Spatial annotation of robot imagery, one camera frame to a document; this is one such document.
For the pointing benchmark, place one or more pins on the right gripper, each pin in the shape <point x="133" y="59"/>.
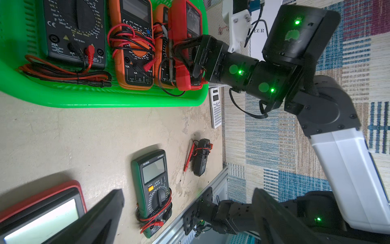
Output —
<point x="213" y="63"/>

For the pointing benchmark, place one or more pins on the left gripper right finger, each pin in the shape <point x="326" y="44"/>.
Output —
<point x="276" y="225"/>

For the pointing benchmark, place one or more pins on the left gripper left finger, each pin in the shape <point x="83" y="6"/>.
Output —
<point x="98" y="226"/>

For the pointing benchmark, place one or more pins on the small red multimeter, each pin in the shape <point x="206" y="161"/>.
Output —
<point x="185" y="21"/>

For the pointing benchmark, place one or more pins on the orange multimeter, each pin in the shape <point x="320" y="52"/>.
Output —
<point x="160" y="32"/>
<point x="132" y="43"/>

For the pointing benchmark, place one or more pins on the large dark green multimeter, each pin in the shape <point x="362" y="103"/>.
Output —
<point x="73" y="41"/>

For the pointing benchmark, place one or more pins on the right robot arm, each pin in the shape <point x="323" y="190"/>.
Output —
<point x="357" y="209"/>

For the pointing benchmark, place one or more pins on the large red multimeter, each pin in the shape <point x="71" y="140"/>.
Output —
<point x="42" y="216"/>

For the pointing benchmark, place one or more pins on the small black multimeter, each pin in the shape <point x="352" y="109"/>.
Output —
<point x="198" y="155"/>

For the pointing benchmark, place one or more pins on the green plastic basket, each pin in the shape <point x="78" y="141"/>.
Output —
<point x="22" y="34"/>

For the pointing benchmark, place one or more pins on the white calculator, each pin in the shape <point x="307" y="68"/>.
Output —
<point x="215" y="106"/>

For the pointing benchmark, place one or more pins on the white box in holder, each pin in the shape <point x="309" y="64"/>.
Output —
<point x="259" y="37"/>

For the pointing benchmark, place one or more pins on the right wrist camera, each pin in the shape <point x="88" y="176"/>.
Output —
<point x="237" y="15"/>

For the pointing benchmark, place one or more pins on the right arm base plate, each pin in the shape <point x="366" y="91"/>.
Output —
<point x="192" y="215"/>

